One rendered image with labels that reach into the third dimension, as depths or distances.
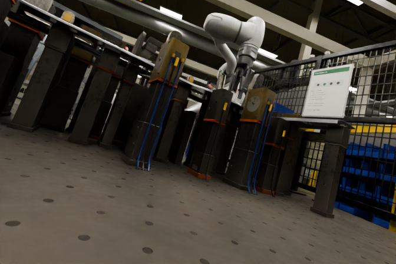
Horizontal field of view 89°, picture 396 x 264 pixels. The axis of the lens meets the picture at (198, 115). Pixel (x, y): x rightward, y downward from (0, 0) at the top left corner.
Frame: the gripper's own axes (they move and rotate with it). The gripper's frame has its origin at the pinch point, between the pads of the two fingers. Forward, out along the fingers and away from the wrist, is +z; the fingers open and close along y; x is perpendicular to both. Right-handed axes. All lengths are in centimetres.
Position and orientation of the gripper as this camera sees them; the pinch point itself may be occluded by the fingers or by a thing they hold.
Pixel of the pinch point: (234, 99)
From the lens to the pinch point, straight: 95.0
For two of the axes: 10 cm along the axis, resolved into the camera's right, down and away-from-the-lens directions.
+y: 5.1, 0.3, -8.6
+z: -2.9, 9.5, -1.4
